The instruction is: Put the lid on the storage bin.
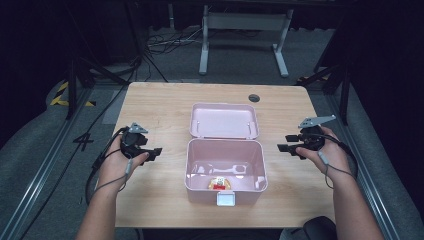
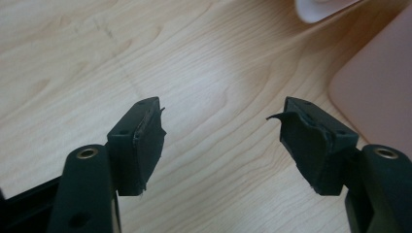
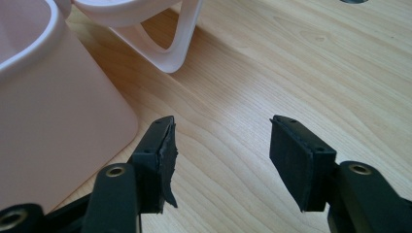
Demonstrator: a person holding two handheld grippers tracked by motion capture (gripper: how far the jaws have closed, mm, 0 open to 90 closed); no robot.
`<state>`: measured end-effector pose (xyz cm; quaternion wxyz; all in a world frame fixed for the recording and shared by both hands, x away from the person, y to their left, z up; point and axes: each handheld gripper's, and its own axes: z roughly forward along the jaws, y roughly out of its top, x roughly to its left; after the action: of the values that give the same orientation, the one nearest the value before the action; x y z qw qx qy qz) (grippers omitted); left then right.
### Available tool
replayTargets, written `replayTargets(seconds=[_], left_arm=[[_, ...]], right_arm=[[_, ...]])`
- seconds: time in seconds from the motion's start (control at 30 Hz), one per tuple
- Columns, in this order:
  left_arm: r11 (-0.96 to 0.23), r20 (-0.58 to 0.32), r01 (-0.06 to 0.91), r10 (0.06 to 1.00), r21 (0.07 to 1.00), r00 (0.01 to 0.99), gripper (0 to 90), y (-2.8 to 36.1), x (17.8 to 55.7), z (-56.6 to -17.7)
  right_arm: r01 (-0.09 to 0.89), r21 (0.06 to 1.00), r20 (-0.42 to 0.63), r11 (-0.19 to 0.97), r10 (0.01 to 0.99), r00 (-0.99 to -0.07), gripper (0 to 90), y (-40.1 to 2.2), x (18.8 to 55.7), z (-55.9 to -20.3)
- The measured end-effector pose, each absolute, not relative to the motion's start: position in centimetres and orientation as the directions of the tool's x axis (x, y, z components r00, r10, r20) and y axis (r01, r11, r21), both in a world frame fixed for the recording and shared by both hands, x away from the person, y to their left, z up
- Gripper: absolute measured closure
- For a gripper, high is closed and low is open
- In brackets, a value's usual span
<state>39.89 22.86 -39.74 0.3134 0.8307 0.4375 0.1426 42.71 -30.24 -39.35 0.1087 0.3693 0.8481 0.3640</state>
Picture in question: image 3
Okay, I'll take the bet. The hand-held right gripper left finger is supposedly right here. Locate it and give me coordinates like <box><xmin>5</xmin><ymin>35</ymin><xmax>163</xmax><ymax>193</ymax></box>
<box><xmin>127</xmin><ymin>115</ymin><xmax>179</xmax><ymax>216</ymax></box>

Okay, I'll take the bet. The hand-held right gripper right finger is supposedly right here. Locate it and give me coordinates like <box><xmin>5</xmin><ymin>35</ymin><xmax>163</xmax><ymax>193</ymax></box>
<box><xmin>268</xmin><ymin>114</ymin><xmax>338</xmax><ymax>214</ymax></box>

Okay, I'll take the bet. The pink plastic cup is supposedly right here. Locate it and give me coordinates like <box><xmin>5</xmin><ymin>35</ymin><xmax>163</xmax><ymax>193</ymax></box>
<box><xmin>0</xmin><ymin>0</ymin><xmax>140</xmax><ymax>216</ymax></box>

